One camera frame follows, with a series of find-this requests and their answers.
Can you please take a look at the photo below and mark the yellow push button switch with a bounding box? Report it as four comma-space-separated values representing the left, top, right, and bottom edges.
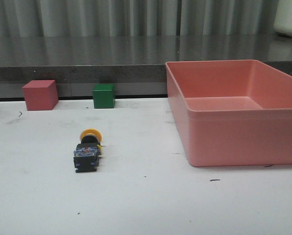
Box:
73, 128, 102, 173

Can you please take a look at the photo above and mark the green cube block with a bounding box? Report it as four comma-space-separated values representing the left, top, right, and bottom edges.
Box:
93, 84, 115, 109

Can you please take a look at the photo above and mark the grey stone counter ledge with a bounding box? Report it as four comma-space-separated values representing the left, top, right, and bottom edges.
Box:
0, 34, 292, 100

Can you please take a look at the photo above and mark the pink plastic bin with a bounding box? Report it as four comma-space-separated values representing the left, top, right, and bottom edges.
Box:
166, 60, 292, 167

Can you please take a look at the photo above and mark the pink cube block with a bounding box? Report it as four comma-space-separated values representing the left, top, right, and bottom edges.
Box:
22, 80, 58, 111

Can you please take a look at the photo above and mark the white appliance in background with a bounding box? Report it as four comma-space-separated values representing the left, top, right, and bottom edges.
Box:
273, 0, 292, 37

